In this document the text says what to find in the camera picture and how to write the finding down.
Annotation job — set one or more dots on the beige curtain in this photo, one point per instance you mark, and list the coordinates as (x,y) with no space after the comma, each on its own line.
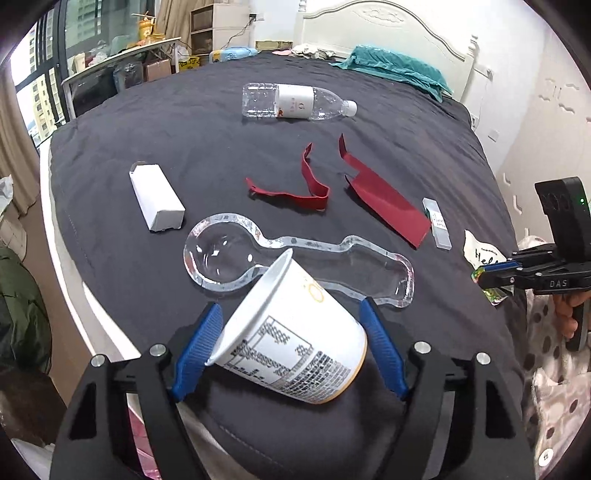
(178,18)
(14,147)

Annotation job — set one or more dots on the brown cardboard box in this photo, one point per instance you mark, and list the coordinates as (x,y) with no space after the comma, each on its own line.
(158,70)

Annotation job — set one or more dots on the green duffel bag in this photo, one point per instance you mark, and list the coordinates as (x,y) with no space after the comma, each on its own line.
(23,318)

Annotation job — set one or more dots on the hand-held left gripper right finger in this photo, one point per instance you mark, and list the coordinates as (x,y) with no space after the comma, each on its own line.
(383,346)

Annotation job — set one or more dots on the spotted pajama clothing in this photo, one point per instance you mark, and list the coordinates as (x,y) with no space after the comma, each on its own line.
(558,392)

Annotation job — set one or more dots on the metal bin with pink liner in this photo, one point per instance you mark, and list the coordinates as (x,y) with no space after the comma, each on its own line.
(143,443)

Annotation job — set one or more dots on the dark bed blanket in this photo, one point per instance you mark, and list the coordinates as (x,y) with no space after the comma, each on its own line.
(184,138)

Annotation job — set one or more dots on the clear plastic tray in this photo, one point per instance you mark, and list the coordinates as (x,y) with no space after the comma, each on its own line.
(217,258)

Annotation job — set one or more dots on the red ribbon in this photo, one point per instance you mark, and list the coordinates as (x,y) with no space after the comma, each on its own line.
(318,199)

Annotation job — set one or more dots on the pile of clothes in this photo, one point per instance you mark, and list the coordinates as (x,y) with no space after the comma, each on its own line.
(302,50)

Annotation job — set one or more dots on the white cardboard box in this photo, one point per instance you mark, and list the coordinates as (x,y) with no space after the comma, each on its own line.
(154,198)

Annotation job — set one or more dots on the white headboard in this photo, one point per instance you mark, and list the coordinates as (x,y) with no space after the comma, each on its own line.
(415,32)

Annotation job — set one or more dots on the clear plastic bottle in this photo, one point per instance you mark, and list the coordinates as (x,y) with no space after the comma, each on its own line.
(295,101)

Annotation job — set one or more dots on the person's right hand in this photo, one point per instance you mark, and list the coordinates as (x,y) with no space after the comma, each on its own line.
(564,311)

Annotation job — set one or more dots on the white paper cup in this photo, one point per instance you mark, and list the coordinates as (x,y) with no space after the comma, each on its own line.
(295,332)

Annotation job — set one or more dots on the white printed wrapper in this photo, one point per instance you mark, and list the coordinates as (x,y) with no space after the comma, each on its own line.
(482,254)

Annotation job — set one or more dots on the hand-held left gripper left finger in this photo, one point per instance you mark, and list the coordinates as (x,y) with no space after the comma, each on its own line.
(201,350)

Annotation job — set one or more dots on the small clear plastic box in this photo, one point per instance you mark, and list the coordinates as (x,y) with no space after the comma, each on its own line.
(436,224)

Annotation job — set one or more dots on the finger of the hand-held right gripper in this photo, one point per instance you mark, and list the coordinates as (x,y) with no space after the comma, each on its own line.
(512,276)
(535,253)

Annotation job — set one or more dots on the window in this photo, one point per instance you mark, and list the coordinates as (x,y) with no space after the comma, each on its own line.
(46,92)

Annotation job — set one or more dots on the yellow box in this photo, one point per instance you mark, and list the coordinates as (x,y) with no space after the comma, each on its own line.
(190,63)

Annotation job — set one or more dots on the white table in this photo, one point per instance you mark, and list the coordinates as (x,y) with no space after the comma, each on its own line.
(138,50)

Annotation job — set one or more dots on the red paper piece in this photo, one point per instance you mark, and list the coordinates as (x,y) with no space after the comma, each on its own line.
(392,203)

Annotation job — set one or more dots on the teal towel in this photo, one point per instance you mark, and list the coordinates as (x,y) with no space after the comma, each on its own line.
(397,67)

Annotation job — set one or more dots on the blue pack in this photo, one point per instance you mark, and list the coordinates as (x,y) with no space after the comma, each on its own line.
(233,54)

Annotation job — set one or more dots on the white wall socket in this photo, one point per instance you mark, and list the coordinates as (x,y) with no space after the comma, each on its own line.
(494,135)

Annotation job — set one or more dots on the white plastic bag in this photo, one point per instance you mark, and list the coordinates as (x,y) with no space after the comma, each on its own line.
(5,194)

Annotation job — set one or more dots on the yellow figure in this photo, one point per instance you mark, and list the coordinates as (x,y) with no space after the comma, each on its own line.
(150,30)

